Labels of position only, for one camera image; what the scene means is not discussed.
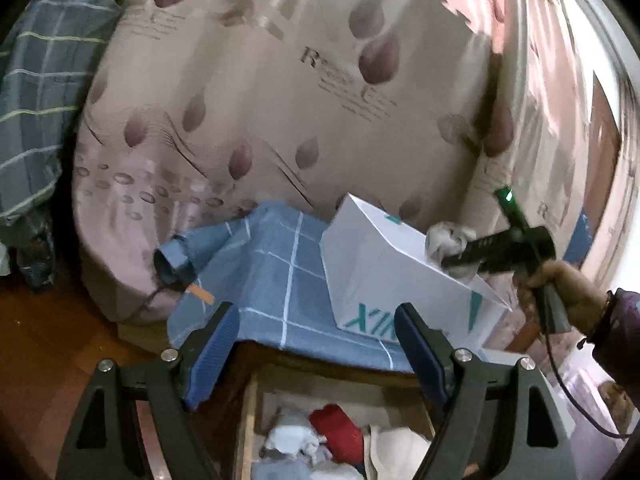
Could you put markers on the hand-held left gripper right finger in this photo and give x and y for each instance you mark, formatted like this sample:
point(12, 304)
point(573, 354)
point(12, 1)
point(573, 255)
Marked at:
point(420, 355)

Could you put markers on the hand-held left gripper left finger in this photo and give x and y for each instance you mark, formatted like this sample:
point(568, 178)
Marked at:
point(215, 350)

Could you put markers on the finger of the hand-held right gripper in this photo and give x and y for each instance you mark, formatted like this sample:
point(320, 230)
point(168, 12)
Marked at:
point(475, 252)

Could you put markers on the pale grey garment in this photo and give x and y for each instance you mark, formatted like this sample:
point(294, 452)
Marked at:
point(447, 242)

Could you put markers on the wooden drawer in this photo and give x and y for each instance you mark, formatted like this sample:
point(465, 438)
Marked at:
point(400, 410)

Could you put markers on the white cardboard box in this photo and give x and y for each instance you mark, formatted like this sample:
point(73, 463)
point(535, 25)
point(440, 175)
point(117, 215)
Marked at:
point(380, 270)

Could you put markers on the cream ribbed garment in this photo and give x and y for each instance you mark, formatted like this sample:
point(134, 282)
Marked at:
point(395, 455)

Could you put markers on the red garment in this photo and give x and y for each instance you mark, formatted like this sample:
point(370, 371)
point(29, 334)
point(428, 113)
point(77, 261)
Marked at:
point(337, 430)

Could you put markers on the light blue floral sock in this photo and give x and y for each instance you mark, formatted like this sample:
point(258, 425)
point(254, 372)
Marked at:
point(285, 470)

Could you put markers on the person's right forearm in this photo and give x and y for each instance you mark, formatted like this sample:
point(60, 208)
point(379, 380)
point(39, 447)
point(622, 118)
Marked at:
point(620, 330)

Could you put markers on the person's right hand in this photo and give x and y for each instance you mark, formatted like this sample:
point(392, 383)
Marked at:
point(570, 295)

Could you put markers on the orange tag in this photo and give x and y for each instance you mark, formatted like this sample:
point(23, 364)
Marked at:
point(201, 293)

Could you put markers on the blue plaid cloth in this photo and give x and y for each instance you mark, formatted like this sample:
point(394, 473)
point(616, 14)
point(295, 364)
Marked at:
point(280, 280)

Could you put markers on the brown wooden door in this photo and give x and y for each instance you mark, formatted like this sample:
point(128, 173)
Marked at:
point(602, 160)

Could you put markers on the white crumpled garment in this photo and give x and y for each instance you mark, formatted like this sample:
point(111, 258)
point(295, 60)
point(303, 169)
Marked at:
point(292, 440)

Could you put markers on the dark patterned cloth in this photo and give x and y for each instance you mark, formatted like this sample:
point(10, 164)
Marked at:
point(35, 255)

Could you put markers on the leaf print bedsheet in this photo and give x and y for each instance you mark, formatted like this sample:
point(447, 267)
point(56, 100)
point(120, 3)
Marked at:
point(240, 85)

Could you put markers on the grey plaid blanket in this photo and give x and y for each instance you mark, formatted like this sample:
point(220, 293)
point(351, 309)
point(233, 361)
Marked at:
point(40, 85)

